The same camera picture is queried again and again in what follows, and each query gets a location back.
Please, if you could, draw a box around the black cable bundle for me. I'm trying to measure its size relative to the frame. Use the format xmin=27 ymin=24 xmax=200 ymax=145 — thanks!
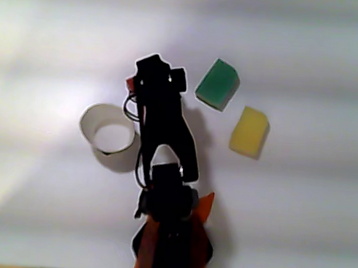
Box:
xmin=116 ymin=91 xmax=158 ymax=191

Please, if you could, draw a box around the yellow sponge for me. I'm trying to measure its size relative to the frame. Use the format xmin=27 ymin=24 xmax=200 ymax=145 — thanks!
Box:
xmin=228 ymin=105 xmax=271 ymax=162

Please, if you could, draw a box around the green sponge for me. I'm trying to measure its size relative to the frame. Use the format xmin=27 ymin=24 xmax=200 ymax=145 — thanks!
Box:
xmin=193 ymin=57 xmax=243 ymax=114

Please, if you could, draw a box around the white paper cup green band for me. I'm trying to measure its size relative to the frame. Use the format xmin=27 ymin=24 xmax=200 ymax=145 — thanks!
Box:
xmin=77 ymin=101 xmax=138 ymax=157

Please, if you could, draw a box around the orange tape strip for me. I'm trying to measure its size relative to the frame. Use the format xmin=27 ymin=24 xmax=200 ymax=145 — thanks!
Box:
xmin=195 ymin=190 xmax=216 ymax=228
xmin=132 ymin=217 xmax=161 ymax=268

